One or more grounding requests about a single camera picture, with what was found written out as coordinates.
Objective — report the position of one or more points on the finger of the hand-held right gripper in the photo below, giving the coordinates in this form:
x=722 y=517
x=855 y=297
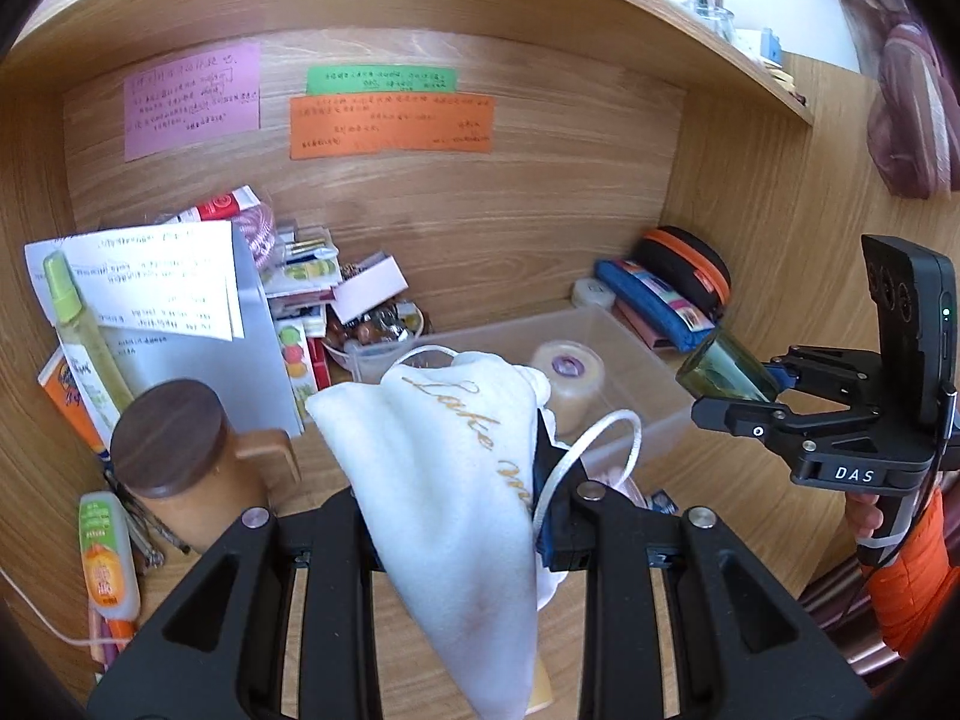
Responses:
x=832 y=367
x=780 y=424

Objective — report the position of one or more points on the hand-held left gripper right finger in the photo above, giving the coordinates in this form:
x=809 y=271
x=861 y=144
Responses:
x=559 y=540

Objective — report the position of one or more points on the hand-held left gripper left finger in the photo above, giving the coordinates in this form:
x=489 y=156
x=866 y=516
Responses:
x=337 y=532

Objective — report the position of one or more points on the green tinted glass piece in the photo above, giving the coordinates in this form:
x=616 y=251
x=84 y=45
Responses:
x=724 y=367

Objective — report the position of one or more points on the clear plastic storage box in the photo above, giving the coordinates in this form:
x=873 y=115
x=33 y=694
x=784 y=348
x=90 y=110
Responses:
x=637 y=405

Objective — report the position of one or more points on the person's right forearm orange sleeve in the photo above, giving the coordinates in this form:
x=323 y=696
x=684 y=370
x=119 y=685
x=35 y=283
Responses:
x=919 y=585

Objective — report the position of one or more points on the wooden desktop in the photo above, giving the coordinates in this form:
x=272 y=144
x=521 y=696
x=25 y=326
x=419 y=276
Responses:
x=750 y=495

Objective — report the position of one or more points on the person's right hand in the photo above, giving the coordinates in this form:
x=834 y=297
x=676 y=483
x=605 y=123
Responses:
x=866 y=517

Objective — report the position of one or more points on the small dark blue packet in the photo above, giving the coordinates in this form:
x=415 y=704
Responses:
x=664 y=502

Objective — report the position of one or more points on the beige tape roll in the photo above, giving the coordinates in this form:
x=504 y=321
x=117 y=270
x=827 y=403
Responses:
x=566 y=379

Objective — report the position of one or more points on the brown mug with wooden lid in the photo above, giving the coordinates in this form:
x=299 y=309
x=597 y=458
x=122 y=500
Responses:
x=180 y=465

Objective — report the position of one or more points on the blue pencil case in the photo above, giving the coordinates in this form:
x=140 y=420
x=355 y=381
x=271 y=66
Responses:
x=660 y=300

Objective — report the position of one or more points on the pink notebook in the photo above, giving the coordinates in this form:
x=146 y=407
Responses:
x=637 y=326

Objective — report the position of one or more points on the black case with orange zipper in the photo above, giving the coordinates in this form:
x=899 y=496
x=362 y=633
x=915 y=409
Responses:
x=690 y=259

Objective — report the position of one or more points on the fruit print sticker sheet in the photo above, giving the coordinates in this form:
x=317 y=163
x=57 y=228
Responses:
x=294 y=356

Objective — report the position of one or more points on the metal hair pins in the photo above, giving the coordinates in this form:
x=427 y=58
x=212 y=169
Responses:
x=154 y=532

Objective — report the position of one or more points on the bowl of small trinkets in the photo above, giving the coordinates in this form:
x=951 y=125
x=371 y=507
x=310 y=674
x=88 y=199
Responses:
x=375 y=330

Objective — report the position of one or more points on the white tape roll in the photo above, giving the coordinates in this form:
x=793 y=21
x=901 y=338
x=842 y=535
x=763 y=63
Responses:
x=592 y=292

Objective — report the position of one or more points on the orange label squeeze tube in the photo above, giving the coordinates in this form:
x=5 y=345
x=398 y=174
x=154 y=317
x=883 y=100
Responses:
x=109 y=562

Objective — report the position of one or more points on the white card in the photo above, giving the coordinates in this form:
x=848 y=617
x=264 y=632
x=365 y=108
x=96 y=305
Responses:
x=369 y=289

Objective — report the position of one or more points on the pink striped fabric bag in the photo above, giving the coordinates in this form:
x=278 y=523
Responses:
x=911 y=112

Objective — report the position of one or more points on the fruit print box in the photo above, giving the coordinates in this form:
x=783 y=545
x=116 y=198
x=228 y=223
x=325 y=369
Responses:
x=311 y=266

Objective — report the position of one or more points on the orange printed box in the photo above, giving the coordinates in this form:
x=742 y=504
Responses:
x=71 y=405

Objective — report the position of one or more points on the white handwritten paper sheets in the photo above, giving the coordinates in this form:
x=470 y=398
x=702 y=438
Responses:
x=150 y=277

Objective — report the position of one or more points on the yellow-green spray bottle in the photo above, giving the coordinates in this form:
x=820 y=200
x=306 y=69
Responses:
x=79 y=322

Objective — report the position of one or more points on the red and white packet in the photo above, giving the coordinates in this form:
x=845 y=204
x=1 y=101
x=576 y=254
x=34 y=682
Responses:
x=221 y=206

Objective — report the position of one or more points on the orange paper note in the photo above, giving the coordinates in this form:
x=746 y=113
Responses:
x=390 y=126

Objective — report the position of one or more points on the pink paper note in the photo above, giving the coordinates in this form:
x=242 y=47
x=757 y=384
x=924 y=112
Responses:
x=191 y=101

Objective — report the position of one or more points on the green paper note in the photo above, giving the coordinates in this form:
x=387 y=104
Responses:
x=381 y=79

